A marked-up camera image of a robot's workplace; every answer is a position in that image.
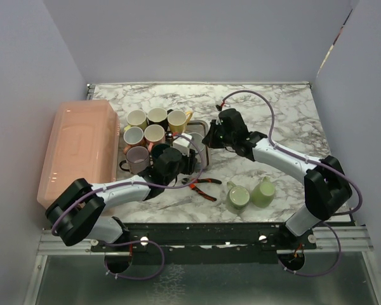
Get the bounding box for yellow mug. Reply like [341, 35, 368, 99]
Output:
[167, 110, 193, 133]

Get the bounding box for light pink mug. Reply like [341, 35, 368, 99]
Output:
[144, 125, 166, 152]

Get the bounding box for lilac wavy-pattern mug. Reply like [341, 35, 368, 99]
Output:
[119, 146, 150, 175]

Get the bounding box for black glossy mug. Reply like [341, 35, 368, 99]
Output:
[147, 107, 173, 129]

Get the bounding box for salmon pink mug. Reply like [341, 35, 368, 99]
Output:
[123, 126, 145, 154]

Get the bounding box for pale green mug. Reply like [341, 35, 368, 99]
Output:
[226, 181, 250, 210]

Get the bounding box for yellow-green faceted mug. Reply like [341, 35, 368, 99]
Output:
[124, 109, 148, 131]

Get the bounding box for blue mug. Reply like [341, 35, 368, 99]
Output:
[189, 132, 206, 155]

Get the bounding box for dark teal mug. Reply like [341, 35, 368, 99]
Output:
[150, 144, 171, 165]

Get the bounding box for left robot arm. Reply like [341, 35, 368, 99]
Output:
[45, 147, 196, 251]

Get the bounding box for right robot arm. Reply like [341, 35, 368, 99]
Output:
[203, 109, 352, 248]

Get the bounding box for silver metal tray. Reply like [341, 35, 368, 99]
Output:
[166, 120, 210, 175]

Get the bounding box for orange black pliers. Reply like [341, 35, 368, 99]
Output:
[188, 178, 222, 202]

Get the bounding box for pink plastic storage box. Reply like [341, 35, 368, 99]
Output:
[37, 100, 120, 208]

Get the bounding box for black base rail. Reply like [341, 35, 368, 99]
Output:
[91, 217, 353, 264]

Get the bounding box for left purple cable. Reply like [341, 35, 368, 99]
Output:
[51, 133, 209, 281]

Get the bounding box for purple cable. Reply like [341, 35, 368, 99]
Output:
[220, 90, 365, 276]
[51, 133, 209, 281]

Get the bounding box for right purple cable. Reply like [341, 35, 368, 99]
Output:
[220, 90, 365, 276]

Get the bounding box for aluminium frame rail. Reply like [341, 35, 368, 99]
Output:
[313, 226, 373, 252]

